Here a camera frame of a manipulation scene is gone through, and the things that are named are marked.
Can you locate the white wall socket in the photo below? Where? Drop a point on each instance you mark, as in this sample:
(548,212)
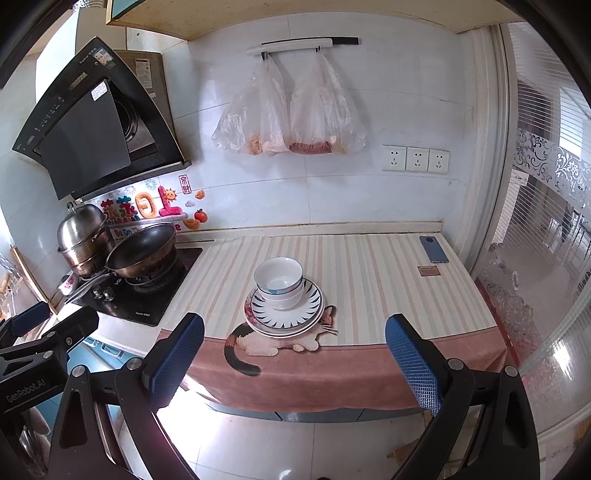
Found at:
(418,159)
(395,158)
(438,161)

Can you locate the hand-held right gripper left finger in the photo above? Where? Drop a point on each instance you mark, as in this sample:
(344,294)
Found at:
(178,364)

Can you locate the patterned glass sliding door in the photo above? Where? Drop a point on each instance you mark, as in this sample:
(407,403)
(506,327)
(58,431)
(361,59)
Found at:
(531,277)

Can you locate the white wall hook rail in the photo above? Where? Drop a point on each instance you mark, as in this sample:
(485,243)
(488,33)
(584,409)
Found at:
(300,46)

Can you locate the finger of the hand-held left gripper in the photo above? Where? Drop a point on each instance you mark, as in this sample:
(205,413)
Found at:
(76,325)
(30,318)

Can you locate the blue leaf pattern plate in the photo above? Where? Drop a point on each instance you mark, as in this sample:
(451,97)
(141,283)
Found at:
(295,314)

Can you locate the cardboard scrap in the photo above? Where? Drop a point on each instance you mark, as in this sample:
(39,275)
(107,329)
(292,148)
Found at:
(406,450)

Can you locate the steel steamer pot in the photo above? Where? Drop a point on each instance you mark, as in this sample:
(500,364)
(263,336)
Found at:
(83,235)

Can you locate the white plate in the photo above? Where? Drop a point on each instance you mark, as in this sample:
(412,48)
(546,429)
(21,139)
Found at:
(281,332)

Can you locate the striped tablecloth with cat print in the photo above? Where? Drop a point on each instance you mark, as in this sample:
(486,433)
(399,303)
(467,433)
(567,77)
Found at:
(369,277)

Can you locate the clear plastic bag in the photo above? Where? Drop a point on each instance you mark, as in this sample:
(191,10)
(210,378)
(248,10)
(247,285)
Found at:
(254,115)
(323,110)

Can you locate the black range hood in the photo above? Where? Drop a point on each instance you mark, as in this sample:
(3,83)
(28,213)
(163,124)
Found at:
(87,134)

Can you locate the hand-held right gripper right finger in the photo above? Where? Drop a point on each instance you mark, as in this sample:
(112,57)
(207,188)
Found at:
(411,369)

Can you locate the small brown card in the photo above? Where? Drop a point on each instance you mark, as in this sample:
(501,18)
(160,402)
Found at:
(429,271)

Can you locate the wooden wall cabinet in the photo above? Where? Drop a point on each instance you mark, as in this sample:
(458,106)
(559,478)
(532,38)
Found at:
(323,14)

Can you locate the dark wok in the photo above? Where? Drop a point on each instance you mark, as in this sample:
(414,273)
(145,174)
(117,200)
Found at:
(143,249)

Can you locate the blue smartphone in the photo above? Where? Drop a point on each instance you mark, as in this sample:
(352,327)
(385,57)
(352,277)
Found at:
(434,249)

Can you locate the small floral cup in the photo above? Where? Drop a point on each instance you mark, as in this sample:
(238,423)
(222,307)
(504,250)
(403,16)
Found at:
(68,284)

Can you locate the black gas stove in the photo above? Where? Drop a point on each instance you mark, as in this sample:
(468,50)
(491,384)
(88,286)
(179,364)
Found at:
(157,300)

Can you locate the colourful wall stickers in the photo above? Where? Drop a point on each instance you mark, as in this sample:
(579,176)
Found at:
(152,207)

